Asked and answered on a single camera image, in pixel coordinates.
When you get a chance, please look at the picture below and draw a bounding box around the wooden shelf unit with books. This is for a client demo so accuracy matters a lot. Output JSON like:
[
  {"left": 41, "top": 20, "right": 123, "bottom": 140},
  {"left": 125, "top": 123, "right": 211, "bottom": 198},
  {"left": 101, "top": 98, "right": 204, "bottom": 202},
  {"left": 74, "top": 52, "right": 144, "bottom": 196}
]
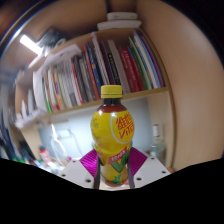
[{"left": 13, "top": 11, "right": 176, "bottom": 168}]

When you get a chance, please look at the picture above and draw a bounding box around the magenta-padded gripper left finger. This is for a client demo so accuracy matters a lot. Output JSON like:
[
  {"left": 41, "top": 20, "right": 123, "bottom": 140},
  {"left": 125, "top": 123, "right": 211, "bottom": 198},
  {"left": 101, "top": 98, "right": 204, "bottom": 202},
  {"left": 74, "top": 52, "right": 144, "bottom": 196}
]
[{"left": 59, "top": 148, "right": 101, "bottom": 190}]

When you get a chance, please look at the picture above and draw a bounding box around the clear glass bottle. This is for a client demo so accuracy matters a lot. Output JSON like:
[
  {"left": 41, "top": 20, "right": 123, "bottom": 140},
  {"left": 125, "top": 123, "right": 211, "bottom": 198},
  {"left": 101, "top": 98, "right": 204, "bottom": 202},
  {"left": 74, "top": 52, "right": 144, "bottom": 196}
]
[{"left": 149, "top": 123, "right": 167, "bottom": 158}]

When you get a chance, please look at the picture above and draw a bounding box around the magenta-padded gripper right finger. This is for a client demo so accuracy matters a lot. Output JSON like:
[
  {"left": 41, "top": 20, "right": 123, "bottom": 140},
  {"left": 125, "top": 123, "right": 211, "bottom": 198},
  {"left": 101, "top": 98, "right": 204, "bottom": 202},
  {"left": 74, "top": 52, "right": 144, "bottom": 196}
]
[{"left": 128, "top": 147, "right": 171, "bottom": 189}]

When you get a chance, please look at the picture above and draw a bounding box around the yellow drink bottle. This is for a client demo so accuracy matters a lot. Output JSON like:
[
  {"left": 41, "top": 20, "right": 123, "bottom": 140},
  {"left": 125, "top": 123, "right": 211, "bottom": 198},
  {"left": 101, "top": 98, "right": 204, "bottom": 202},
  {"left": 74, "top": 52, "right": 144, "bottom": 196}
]
[{"left": 90, "top": 84, "right": 135, "bottom": 187}]

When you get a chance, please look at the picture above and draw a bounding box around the red and white canister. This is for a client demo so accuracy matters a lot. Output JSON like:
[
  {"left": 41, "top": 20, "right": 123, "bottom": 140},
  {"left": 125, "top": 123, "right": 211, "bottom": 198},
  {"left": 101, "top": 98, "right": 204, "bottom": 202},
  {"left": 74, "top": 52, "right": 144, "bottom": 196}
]
[{"left": 39, "top": 146, "right": 51, "bottom": 163}]

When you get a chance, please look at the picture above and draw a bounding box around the ceiling light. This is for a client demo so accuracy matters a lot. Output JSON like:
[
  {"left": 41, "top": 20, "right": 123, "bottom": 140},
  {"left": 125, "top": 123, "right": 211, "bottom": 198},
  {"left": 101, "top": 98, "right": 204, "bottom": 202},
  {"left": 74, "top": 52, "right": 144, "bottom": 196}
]
[{"left": 19, "top": 34, "right": 44, "bottom": 57}]

